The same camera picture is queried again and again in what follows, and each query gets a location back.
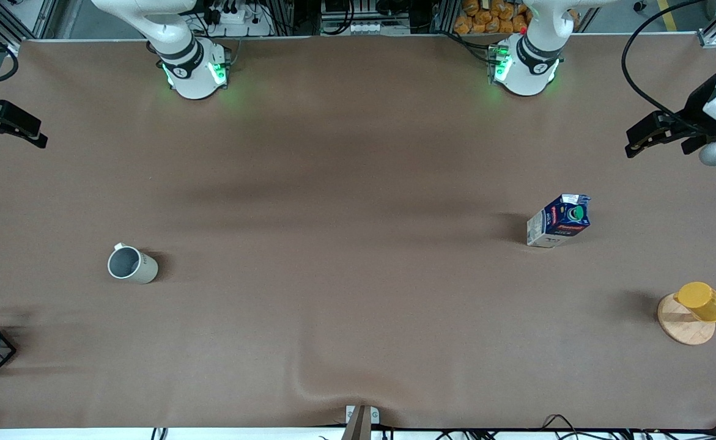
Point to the white power strip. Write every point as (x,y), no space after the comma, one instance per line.
(370,27)
(238,21)

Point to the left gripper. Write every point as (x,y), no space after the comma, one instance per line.
(696,108)

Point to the metal clamp bracket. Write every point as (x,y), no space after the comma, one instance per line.
(361,418)

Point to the brown table mat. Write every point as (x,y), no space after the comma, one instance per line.
(358,183)

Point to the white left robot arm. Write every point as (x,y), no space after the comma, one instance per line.
(529,61)

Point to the wooden mug stand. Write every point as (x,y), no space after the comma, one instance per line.
(682,327)

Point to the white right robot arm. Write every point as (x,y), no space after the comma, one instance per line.
(192,67)

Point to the yellow cup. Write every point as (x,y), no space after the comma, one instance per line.
(703,302)

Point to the orange snack bag pile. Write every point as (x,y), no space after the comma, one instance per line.
(492,17)

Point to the blue and white milk carton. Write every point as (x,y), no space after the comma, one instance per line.
(558,223)

